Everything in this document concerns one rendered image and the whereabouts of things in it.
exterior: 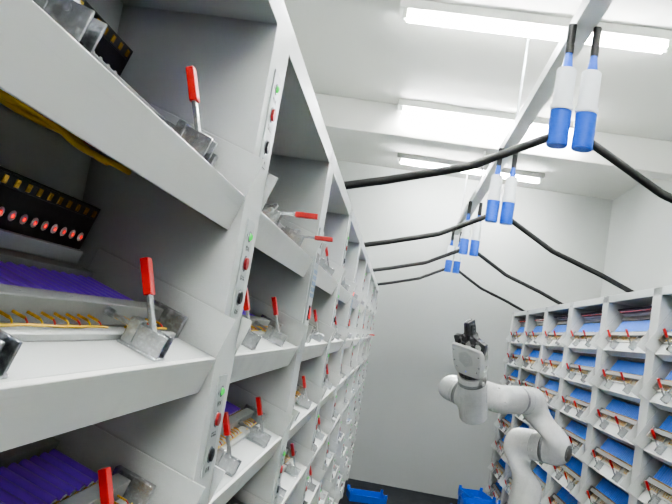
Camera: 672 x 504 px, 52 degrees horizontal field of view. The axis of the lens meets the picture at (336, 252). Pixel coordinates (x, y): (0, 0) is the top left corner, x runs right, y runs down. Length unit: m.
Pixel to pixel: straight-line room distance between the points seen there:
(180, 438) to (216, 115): 0.39
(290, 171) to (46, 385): 1.17
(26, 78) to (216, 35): 0.53
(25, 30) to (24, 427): 0.23
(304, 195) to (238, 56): 0.70
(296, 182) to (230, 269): 0.75
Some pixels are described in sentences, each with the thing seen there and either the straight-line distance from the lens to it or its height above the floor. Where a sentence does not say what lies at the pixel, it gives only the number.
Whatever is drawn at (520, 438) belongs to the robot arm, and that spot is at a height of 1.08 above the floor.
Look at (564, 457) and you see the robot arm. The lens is 2.46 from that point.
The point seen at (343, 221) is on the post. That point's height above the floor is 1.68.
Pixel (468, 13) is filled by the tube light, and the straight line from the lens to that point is 3.45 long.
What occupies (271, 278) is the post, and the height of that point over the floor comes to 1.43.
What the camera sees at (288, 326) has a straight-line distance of 1.52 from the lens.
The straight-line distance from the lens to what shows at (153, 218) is 0.87.
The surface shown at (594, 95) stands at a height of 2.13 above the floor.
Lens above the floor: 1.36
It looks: 6 degrees up
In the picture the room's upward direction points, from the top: 10 degrees clockwise
